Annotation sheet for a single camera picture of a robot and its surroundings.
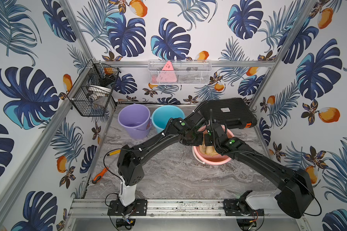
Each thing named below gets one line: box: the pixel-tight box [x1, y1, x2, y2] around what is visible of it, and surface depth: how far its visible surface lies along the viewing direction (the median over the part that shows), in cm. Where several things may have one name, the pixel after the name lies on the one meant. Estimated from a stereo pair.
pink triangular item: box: [156, 60, 177, 83], surface depth 92 cm
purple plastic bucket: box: [118, 103, 152, 140], surface depth 97 cm
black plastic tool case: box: [199, 97, 258, 129], surface depth 111 cm
